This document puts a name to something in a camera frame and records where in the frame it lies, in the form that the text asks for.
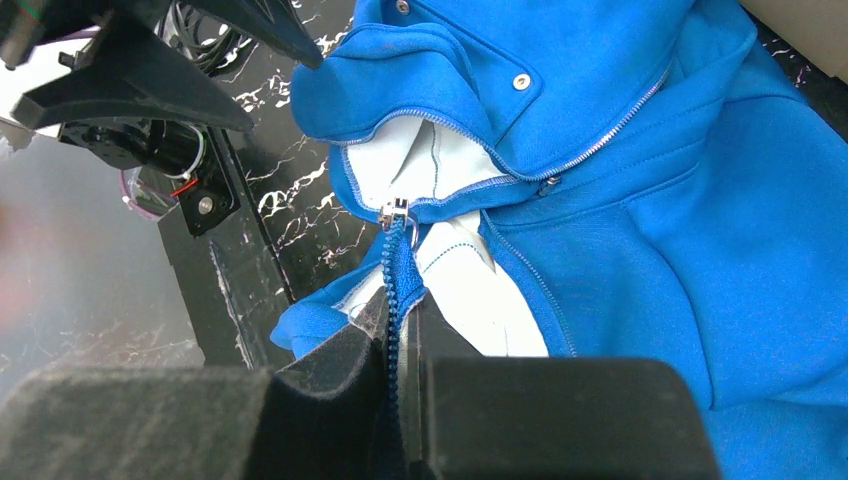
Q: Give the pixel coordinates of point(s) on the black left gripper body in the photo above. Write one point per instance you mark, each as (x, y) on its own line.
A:
(26, 25)

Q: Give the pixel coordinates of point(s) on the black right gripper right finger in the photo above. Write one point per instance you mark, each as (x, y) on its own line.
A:
(469, 416)

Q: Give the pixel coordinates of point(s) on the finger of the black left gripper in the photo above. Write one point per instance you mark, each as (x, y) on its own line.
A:
(130, 72)
(273, 23)

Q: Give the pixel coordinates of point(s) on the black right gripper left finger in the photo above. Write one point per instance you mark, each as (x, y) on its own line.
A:
(314, 419)

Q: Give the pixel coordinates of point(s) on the blue zip jacket white lining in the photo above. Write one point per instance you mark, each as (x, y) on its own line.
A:
(598, 178)

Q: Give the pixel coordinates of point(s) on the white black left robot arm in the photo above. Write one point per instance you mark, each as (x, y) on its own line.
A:
(180, 151)

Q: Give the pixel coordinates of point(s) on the tan plastic toolbox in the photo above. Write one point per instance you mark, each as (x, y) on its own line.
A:
(816, 28)

